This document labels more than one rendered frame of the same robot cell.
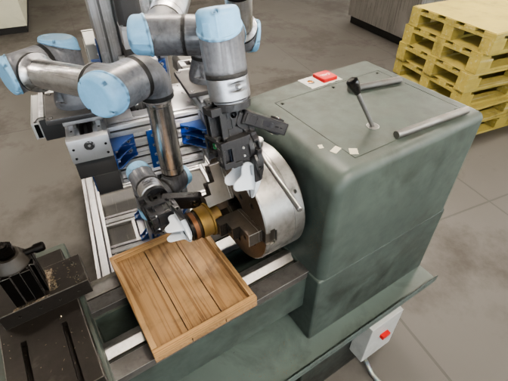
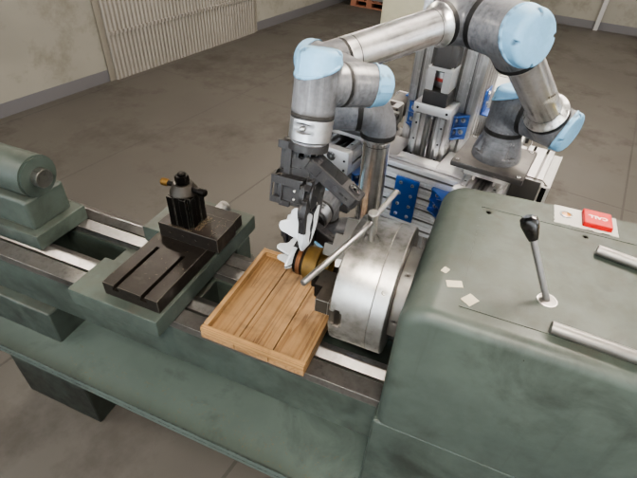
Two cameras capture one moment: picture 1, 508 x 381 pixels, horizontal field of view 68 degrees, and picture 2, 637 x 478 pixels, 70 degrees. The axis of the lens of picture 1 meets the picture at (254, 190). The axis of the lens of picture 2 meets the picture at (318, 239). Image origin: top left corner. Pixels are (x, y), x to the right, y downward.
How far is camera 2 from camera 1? 0.60 m
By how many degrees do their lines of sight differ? 41
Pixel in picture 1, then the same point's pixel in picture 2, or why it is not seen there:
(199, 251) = not seen: hidden behind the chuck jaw
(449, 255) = not seen: outside the picture
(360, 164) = (451, 314)
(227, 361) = (282, 416)
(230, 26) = (311, 67)
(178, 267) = (293, 295)
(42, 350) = (157, 260)
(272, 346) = (324, 448)
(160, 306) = (247, 306)
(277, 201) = (356, 286)
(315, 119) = (494, 247)
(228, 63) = (299, 102)
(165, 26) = not seen: hidden behind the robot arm
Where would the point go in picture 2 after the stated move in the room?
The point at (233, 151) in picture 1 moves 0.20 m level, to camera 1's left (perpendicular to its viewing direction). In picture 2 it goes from (283, 189) to (234, 143)
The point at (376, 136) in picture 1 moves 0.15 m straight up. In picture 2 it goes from (529, 311) to (560, 248)
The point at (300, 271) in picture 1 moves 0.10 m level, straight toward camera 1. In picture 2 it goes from (373, 394) to (336, 408)
